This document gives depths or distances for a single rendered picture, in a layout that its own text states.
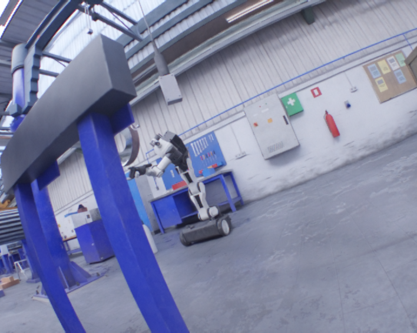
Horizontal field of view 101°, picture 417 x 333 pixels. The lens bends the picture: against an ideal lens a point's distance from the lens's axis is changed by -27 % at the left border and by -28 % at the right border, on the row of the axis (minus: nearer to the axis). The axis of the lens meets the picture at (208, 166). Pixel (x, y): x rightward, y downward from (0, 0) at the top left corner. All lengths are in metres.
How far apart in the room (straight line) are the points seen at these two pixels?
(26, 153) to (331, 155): 5.00
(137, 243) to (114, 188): 0.10
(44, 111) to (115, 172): 0.26
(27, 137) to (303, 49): 5.46
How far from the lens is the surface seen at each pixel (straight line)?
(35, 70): 3.44
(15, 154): 0.78
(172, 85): 0.98
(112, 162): 0.44
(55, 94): 0.57
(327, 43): 5.77
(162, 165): 2.47
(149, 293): 0.43
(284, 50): 5.68
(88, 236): 4.46
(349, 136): 5.22
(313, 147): 5.12
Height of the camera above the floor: 0.51
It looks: 6 degrees up
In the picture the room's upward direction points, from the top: 21 degrees counter-clockwise
